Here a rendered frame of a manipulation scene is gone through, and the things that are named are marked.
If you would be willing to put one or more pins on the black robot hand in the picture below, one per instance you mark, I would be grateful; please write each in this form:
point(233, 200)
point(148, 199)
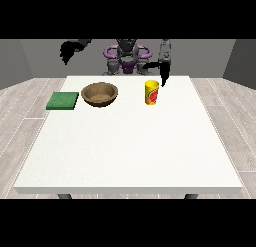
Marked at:
point(68, 50)
point(162, 71)

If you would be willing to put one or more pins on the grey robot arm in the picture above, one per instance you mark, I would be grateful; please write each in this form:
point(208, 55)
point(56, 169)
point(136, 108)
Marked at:
point(165, 51)
point(84, 42)

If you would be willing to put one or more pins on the yellow cup with melon print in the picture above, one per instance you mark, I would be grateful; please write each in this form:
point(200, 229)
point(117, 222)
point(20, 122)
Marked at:
point(151, 92)

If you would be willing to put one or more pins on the green square pad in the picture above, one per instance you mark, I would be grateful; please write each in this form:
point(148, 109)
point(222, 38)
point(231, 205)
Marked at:
point(62, 100)

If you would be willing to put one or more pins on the brown wooden bowl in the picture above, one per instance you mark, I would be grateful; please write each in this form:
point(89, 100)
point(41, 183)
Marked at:
point(99, 94)

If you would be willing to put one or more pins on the grey robot trunk purple rings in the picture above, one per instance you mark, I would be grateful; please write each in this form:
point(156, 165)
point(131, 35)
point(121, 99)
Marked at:
point(126, 59)

